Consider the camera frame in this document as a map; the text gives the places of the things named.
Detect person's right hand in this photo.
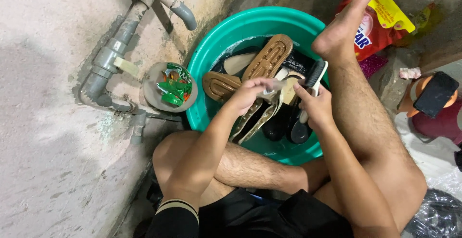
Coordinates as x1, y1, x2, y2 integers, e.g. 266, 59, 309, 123
293, 82, 333, 133

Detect person's left hand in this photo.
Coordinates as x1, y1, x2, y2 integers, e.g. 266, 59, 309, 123
227, 77, 278, 118

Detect beige studded sandal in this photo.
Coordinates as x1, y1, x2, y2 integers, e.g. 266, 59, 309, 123
229, 78, 301, 145

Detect white black bristle scrub brush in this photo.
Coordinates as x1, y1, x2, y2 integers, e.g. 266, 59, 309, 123
299, 60, 329, 124

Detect brown ridged sole shoe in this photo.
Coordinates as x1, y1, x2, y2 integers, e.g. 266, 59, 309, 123
202, 71, 242, 103
241, 33, 294, 83

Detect black shoe with beige insole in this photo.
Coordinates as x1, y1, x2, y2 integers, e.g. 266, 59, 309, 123
212, 46, 262, 76

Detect black textured shoe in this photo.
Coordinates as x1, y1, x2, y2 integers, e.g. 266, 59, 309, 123
281, 48, 315, 76

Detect black rounded shoe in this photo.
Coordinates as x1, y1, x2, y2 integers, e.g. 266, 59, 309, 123
287, 113, 313, 145
261, 103, 291, 142

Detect green plastic basin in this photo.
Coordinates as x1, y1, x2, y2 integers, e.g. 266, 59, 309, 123
186, 6, 330, 166

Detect person's left leg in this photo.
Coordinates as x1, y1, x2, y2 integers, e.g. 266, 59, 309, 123
152, 130, 331, 208

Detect person's leg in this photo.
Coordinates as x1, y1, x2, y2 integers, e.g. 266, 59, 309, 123
152, 130, 331, 208
311, 0, 429, 238

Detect green crumpled sachets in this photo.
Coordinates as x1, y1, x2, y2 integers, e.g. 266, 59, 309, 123
156, 63, 193, 107

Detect person's right leg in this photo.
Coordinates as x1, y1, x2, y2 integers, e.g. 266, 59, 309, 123
311, 0, 429, 238

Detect pink glitter scrubber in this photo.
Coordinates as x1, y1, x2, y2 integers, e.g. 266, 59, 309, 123
359, 53, 389, 79

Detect grey round dish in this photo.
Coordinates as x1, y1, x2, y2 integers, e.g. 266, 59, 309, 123
142, 62, 199, 113

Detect red yellow detergent pouch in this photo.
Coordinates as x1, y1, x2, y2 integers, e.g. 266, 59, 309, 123
334, 0, 416, 62

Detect black shorts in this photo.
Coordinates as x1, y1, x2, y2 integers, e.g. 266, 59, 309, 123
198, 187, 355, 238

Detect white crumpled tissue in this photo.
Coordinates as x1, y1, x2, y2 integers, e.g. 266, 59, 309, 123
398, 67, 422, 80

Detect orange plastic stool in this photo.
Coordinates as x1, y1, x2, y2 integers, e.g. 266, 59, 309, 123
397, 75, 459, 118

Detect grey plastic water pipe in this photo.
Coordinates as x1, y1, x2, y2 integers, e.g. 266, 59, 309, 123
77, 0, 198, 146

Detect black striped sleeve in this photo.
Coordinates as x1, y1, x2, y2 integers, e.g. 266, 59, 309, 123
145, 198, 200, 238

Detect black phone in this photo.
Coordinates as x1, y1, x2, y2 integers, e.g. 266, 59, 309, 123
413, 71, 460, 119

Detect maroon plastic container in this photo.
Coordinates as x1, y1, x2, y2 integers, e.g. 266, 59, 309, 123
411, 98, 462, 145

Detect white plastic sheet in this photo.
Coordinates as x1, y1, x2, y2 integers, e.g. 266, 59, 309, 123
394, 113, 462, 200

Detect black plastic bag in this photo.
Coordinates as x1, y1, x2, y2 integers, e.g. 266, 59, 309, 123
402, 188, 462, 238

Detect beige tap handle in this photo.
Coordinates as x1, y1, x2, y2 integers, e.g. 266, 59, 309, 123
113, 56, 140, 77

